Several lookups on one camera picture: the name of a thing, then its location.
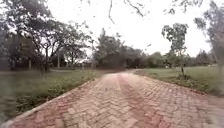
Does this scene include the red brick path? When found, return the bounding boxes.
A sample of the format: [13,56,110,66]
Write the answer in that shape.
[6,69,224,128]

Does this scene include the large dark trees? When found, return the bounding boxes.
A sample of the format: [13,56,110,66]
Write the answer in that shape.
[0,0,95,73]

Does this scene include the slender young tree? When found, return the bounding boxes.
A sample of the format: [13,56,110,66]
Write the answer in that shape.
[161,22,190,77]

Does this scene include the grass field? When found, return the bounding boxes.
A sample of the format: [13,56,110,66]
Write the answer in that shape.
[133,65,224,98]
[0,68,116,124]

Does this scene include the tall tree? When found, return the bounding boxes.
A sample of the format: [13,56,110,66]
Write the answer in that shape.
[193,0,224,68]

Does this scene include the pale kerb strip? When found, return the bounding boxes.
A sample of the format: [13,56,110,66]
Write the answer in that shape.
[0,78,101,128]

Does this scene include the distant tree line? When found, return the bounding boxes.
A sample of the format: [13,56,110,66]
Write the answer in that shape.
[91,28,219,70]

